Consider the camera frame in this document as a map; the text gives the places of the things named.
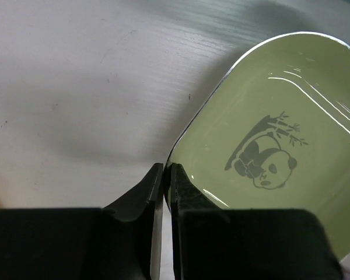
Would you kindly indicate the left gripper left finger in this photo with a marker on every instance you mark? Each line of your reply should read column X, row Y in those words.
column 133, row 230

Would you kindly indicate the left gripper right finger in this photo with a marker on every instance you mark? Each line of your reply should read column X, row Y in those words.
column 198, row 226

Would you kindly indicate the green plate with panda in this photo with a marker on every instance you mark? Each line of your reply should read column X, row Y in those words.
column 275, row 133

